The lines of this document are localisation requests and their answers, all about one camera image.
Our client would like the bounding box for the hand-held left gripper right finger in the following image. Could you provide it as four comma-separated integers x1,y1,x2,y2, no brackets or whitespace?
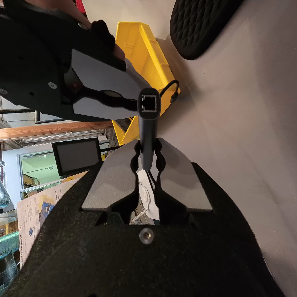
154,138,213,225

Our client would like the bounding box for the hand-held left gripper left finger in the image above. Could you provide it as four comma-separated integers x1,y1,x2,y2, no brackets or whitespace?
81,139,140,225

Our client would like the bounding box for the white metal document stand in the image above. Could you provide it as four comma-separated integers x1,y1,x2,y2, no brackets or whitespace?
129,169,160,225

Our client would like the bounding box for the black partition panel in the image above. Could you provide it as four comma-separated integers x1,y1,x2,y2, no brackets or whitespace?
52,137,102,176

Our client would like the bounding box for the yellow plastic bin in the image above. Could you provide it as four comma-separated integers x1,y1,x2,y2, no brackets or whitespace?
111,22,181,146

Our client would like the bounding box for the black wrist rest pad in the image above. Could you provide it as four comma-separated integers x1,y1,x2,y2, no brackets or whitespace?
169,0,244,61

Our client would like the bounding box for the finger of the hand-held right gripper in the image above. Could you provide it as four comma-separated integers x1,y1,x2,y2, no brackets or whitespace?
71,49,153,101
73,96,140,120

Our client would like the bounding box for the printed instruction sheet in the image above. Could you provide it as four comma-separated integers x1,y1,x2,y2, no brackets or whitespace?
17,177,88,269

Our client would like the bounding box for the wooden post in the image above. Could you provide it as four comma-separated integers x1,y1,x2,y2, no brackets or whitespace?
0,121,114,140

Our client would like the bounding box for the person's right hand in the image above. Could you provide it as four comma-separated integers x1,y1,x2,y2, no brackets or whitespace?
47,0,126,61

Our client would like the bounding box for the grey hub black lead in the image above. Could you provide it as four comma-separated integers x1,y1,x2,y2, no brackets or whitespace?
146,80,181,189

